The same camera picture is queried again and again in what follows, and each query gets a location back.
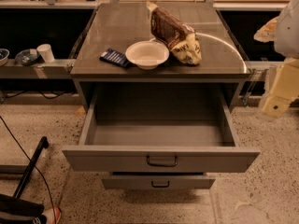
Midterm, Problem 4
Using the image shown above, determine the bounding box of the grey top drawer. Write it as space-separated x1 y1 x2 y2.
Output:
63 83 260 173

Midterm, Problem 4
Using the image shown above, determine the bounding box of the grey drawer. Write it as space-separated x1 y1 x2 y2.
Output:
102 173 216 189
63 83 260 173

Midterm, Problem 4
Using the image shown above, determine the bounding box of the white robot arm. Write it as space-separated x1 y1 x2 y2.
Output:
253 0 299 118

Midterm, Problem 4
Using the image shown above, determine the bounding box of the grey drawer cabinet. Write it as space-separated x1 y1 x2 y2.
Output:
71 2 250 108

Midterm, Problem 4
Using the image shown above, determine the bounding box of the grey lower drawer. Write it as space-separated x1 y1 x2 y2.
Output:
102 173 216 189

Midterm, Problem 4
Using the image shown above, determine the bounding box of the bagged bread loaf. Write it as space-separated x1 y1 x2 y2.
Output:
147 2 202 65

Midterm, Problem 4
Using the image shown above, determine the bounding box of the dark blue snack packet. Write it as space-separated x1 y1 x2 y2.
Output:
100 49 129 68

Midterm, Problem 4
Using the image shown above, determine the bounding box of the white paper cup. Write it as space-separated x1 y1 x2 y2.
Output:
36 44 55 63

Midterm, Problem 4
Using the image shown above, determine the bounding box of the dark blue small bowl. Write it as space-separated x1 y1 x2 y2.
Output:
15 49 40 66

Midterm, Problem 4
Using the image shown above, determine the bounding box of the red white shoe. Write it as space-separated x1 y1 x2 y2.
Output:
40 206 62 224

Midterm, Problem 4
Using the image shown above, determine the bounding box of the black metal stand leg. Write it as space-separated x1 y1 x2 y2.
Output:
0 136 49 198

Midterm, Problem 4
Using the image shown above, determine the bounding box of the blue white bowl at edge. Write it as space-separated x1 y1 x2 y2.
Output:
0 49 9 66

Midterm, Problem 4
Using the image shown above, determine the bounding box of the dark trouser leg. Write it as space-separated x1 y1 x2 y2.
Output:
0 194 47 224

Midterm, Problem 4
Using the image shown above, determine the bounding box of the black lower drawer handle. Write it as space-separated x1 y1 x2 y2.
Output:
151 181 170 189

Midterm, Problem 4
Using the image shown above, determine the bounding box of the black drawer handle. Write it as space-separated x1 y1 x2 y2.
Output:
151 181 170 189
146 156 178 167

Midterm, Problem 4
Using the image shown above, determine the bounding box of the black top drawer handle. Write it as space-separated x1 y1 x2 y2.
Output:
146 156 178 167

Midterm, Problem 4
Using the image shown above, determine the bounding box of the black floor cable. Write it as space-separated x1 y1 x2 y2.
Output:
0 115 58 224

